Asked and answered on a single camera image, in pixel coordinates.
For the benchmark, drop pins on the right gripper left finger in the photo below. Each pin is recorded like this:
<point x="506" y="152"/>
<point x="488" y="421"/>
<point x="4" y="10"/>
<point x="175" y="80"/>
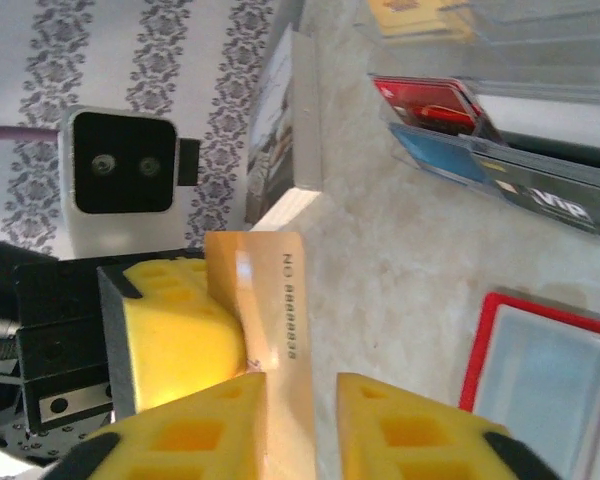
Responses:
<point x="180" y="440"/>

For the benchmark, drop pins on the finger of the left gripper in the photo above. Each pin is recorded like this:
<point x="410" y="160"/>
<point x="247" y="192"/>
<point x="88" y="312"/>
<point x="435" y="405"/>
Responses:
<point x="180" y="340"/>

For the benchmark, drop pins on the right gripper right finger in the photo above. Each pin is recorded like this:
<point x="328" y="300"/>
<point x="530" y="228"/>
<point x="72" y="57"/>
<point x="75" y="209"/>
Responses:
<point x="420" y="445"/>

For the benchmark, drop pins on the orange credit card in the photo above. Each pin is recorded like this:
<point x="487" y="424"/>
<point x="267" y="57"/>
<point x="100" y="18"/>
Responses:
<point x="260" y="280"/>

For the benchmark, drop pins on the red card holder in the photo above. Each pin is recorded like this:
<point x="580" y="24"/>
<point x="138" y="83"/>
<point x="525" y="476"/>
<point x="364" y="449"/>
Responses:
<point x="481" y="350"/>

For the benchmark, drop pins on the black VIP card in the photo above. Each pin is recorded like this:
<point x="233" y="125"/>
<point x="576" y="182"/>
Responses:
<point x="555" y="205"/>

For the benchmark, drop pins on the blue card in stand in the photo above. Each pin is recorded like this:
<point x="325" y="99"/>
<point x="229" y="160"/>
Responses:
<point x="440" y="155"/>

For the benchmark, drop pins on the red card in stand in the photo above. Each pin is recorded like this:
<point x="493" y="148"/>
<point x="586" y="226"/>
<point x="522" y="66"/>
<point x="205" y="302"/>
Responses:
<point x="420" y="95"/>

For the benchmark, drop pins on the gold card in stand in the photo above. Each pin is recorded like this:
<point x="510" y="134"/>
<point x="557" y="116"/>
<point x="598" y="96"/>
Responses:
<point x="415" y="17"/>

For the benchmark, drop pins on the clear acrylic card stand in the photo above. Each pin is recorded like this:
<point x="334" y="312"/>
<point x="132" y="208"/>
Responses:
<point x="530" y="50"/>

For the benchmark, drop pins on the white photo book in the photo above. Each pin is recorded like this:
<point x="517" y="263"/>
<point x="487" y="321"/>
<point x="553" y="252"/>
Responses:
<point x="305" y="125"/>

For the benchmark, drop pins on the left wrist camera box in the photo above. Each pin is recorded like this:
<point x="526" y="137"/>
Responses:
<point x="122" y="165"/>

